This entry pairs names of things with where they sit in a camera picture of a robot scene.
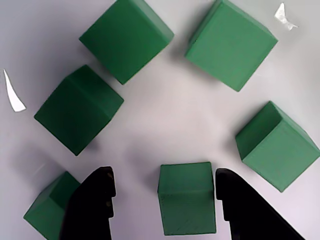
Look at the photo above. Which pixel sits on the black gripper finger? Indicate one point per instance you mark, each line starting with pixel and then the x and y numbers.
pixel 250 217
pixel 87 212

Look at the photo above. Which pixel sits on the green cube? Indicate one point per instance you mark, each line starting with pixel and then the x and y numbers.
pixel 77 112
pixel 125 40
pixel 47 210
pixel 277 150
pixel 187 200
pixel 230 47

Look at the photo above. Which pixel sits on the white round plate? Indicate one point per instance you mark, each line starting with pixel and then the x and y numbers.
pixel 162 120

